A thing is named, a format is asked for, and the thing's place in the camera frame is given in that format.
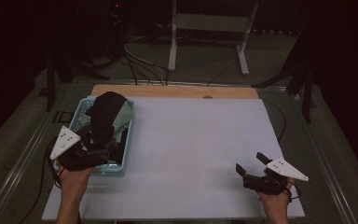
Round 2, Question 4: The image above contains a black tripod stand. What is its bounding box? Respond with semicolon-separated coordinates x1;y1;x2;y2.
251;29;316;124
44;50;110;112

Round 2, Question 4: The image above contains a white floor cable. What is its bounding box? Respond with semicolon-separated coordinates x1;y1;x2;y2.
123;35;170;86

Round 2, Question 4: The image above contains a black floor cable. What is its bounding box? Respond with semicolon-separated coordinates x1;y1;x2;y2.
124;50;171;87

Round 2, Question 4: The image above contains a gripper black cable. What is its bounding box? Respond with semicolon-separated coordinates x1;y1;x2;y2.
18;138;63;224
285;181;303;203

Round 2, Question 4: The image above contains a person's right hand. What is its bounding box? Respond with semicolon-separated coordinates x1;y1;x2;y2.
255;176;296;217

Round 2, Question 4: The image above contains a black cloth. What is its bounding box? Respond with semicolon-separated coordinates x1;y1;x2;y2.
88;91;129;151

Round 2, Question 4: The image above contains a person's left hand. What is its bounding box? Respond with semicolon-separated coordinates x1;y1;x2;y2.
57;165;95;202

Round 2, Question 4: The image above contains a black cable beside table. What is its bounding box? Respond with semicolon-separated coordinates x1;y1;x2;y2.
261;98;287;144

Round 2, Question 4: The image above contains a white metal stand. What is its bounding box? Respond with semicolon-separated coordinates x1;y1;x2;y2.
167;0;259;77

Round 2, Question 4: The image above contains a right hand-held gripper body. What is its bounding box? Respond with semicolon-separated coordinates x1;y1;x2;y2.
242;156;310;197

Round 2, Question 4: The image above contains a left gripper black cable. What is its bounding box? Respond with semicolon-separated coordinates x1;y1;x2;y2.
18;138;63;224

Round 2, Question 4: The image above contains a dark equipment with red light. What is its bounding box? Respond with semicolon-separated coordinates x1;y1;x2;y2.
104;0;127;59

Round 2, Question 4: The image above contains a metal floor rail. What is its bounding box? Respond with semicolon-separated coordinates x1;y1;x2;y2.
292;92;358;224
0;81;73;224

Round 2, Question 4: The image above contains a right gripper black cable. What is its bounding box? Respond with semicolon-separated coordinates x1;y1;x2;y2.
285;181;303;203

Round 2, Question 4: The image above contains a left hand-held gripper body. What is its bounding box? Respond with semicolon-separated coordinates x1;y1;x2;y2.
49;125;110;173

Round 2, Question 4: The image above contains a white table board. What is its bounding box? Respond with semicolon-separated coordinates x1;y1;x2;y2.
41;96;306;221

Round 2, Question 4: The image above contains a light blue plastic basket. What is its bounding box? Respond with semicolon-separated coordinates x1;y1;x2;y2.
52;95;135;174

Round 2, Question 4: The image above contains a black floor bracket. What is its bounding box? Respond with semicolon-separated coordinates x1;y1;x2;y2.
53;110;75;124

